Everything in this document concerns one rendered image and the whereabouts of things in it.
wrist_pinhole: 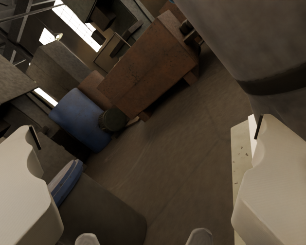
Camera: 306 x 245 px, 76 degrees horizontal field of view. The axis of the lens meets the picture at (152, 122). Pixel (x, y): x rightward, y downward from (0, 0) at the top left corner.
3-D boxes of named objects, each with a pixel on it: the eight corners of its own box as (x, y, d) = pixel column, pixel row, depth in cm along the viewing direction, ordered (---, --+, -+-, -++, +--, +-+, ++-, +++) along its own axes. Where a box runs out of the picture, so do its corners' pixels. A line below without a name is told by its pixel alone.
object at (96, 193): (136, 286, 69) (28, 223, 57) (94, 282, 89) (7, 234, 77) (159, 202, 93) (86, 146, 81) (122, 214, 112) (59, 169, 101)
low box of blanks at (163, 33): (205, 51, 230) (167, 6, 212) (207, 73, 171) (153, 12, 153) (152, 97, 278) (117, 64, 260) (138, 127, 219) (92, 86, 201)
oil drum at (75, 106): (109, 145, 273) (55, 101, 249) (90, 159, 310) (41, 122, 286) (125, 119, 317) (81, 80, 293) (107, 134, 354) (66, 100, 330)
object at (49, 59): (108, 118, 522) (43, 63, 468) (126, 102, 478) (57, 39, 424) (98, 133, 472) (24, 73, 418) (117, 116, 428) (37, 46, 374)
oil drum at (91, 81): (126, 119, 311) (81, 79, 287) (107, 134, 348) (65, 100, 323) (138, 99, 355) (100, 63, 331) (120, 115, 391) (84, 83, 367)
